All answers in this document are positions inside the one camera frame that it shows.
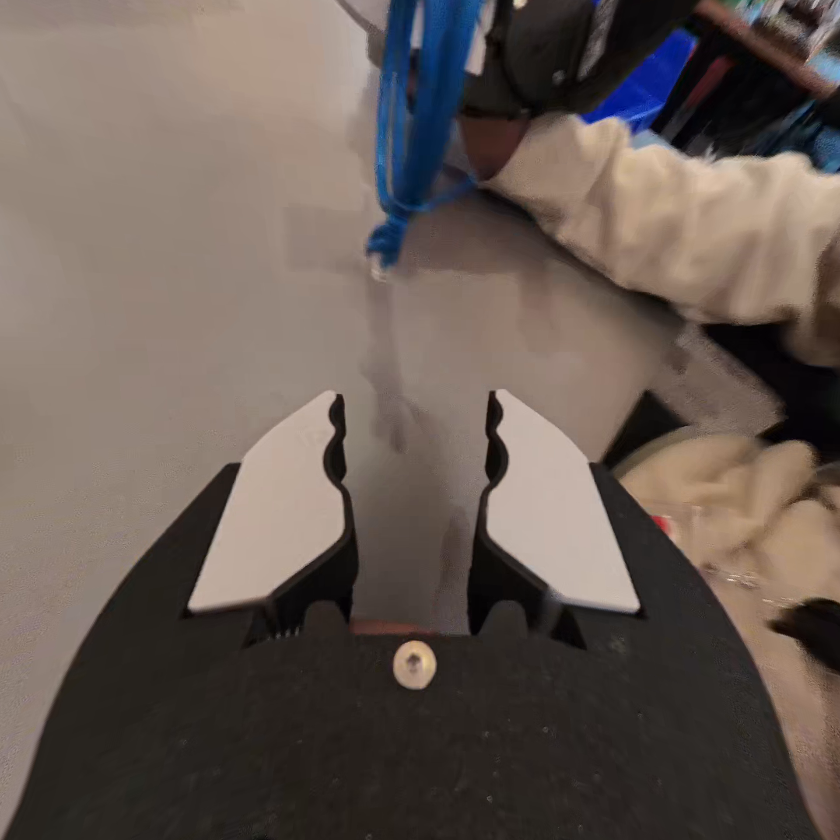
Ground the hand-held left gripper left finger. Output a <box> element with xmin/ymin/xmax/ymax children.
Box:
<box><xmin>187</xmin><ymin>390</ymin><xmax>361</xmax><ymax>614</ymax></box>

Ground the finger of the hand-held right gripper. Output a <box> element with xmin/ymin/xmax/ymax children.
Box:
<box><xmin>336</xmin><ymin>0</ymin><xmax>395</xmax><ymax>37</ymax></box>
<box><xmin>467</xmin><ymin>0</ymin><xmax>496</xmax><ymax>74</ymax></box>

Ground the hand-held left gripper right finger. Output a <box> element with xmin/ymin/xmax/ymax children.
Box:
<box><xmin>469</xmin><ymin>388</ymin><xmax>643</xmax><ymax>615</ymax></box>

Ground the blue ethernet cable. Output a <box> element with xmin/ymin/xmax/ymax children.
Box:
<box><xmin>366</xmin><ymin>0</ymin><xmax>488</xmax><ymax>283</ymax></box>

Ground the blue plastic bin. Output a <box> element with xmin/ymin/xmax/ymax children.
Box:
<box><xmin>581</xmin><ymin>29</ymin><xmax>698</xmax><ymax>135</ymax></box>

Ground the person's right forearm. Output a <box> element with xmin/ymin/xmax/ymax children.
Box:
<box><xmin>482</xmin><ymin>115</ymin><xmax>840</xmax><ymax>368</ymax></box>

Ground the person's right hand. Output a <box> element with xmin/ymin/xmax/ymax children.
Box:
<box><xmin>458</xmin><ymin>115</ymin><xmax>531</xmax><ymax>183</ymax></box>

